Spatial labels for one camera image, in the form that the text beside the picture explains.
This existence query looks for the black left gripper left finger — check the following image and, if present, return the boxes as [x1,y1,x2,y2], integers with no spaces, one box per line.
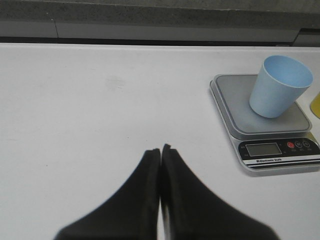
[55,148,161,240]

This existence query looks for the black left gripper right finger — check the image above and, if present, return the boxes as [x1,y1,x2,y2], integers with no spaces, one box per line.
[161,144,279,240]

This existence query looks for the light blue plastic cup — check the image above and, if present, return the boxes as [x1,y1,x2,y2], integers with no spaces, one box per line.
[249,55,314,118]

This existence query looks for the yellow squeeze bottle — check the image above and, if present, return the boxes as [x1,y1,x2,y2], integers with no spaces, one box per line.
[309,92,320,119]

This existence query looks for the silver electronic kitchen scale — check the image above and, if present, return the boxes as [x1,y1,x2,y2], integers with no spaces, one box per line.
[209,74,320,175]

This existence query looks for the grey stone counter ledge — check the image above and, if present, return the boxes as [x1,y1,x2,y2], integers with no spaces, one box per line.
[0,0,320,47]

